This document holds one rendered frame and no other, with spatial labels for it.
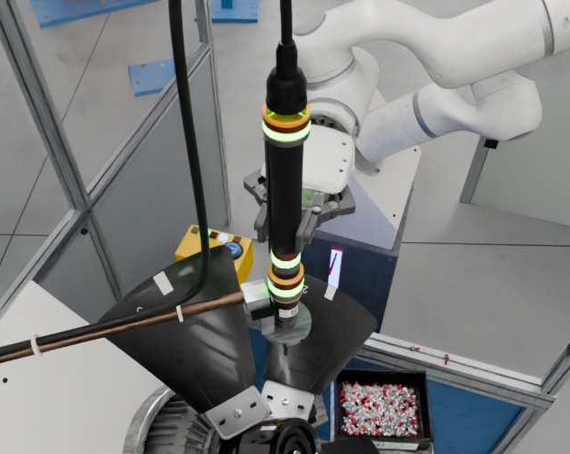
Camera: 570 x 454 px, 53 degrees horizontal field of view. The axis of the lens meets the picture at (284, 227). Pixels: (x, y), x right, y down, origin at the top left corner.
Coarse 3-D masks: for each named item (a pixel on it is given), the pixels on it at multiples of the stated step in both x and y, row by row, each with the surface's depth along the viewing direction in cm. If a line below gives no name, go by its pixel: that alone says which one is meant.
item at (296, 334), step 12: (252, 300) 70; (264, 300) 71; (252, 312) 72; (264, 312) 72; (300, 312) 79; (264, 324) 75; (300, 324) 78; (276, 336) 77; (288, 336) 77; (300, 336) 77
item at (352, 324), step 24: (312, 288) 113; (336, 288) 114; (312, 312) 110; (336, 312) 111; (360, 312) 113; (312, 336) 106; (336, 336) 108; (360, 336) 110; (288, 360) 103; (312, 360) 103; (336, 360) 104; (288, 384) 100; (312, 384) 100
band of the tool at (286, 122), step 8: (264, 104) 52; (264, 112) 51; (272, 112) 54; (304, 112) 53; (272, 120) 51; (280, 120) 55; (288, 120) 55; (296, 120) 55; (304, 120) 51; (304, 128) 51
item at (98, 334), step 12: (204, 300) 70; (216, 300) 70; (228, 300) 70; (240, 300) 71; (168, 312) 69; (192, 312) 69; (120, 324) 68; (132, 324) 68; (144, 324) 68; (84, 336) 67; (96, 336) 67; (48, 348) 66; (60, 348) 67; (0, 360) 65
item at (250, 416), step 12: (240, 396) 90; (252, 396) 90; (216, 408) 90; (228, 408) 90; (240, 408) 90; (252, 408) 91; (264, 408) 91; (216, 420) 91; (228, 420) 91; (240, 420) 91; (252, 420) 91; (228, 432) 91
